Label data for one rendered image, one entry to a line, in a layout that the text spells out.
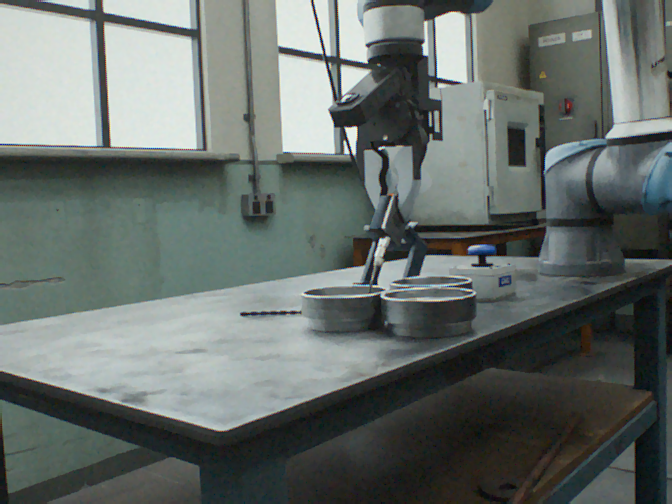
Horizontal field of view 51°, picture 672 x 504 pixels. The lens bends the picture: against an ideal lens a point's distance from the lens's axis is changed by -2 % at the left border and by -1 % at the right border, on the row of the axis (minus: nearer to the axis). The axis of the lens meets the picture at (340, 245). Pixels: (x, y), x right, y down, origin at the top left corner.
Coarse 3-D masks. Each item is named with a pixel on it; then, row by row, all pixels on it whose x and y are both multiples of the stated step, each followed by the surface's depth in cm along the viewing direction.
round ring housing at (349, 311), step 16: (320, 288) 88; (336, 288) 89; (352, 288) 89; (368, 288) 88; (384, 288) 85; (304, 304) 82; (320, 304) 80; (336, 304) 79; (352, 304) 79; (368, 304) 79; (320, 320) 80; (336, 320) 79; (352, 320) 79; (368, 320) 80
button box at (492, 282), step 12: (468, 264) 105; (480, 264) 100; (492, 264) 101; (504, 264) 102; (456, 276) 100; (468, 276) 99; (480, 276) 98; (492, 276) 97; (504, 276) 99; (480, 288) 98; (492, 288) 97; (504, 288) 99; (480, 300) 98; (492, 300) 97
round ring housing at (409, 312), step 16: (416, 288) 83; (432, 288) 83; (448, 288) 82; (464, 288) 81; (384, 304) 77; (400, 304) 74; (416, 304) 74; (432, 304) 73; (448, 304) 73; (464, 304) 74; (384, 320) 77; (400, 320) 75; (416, 320) 74; (432, 320) 73; (448, 320) 73; (464, 320) 74; (416, 336) 74; (432, 336) 74; (448, 336) 74
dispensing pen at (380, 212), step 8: (384, 200) 85; (376, 208) 85; (384, 208) 85; (376, 216) 85; (384, 216) 84; (376, 224) 84; (376, 232) 85; (384, 232) 84; (384, 240) 84; (392, 240) 85; (384, 248) 84; (376, 256) 84; (384, 256) 84; (376, 264) 83; (376, 272) 83
